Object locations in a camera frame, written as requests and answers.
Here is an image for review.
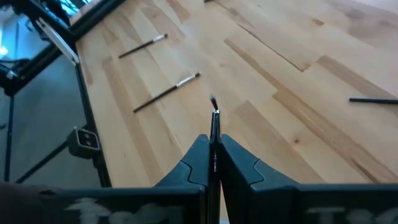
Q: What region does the black aluminium frame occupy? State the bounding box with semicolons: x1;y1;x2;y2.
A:
0;0;127;189

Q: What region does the small black camera box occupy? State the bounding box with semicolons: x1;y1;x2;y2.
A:
66;125;101;160

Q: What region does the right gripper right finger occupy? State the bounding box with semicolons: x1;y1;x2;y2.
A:
219;134;398;224

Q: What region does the silver aluminium bar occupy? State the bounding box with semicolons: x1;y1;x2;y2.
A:
35;17;81;67

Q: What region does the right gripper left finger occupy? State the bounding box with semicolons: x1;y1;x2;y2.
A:
46;134;210;224

